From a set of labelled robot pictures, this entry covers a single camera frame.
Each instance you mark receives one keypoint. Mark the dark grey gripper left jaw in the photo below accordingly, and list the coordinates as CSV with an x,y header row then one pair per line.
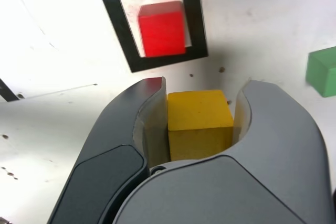
x,y
105,155

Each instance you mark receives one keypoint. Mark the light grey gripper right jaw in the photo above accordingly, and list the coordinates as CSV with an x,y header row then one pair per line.
x,y
236,187

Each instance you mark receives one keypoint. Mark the yellow cube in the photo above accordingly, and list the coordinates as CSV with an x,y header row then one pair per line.
x,y
199,113

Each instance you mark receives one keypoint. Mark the red cube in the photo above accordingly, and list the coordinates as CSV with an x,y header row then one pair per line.
x,y
161,32

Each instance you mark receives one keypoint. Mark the green cube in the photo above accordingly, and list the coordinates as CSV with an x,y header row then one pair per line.
x,y
321,72

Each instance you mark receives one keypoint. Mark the black tape square outline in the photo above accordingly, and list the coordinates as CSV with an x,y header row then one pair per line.
x,y
113,19

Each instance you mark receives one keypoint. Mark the black tape strip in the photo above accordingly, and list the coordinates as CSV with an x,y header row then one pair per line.
x,y
8,91

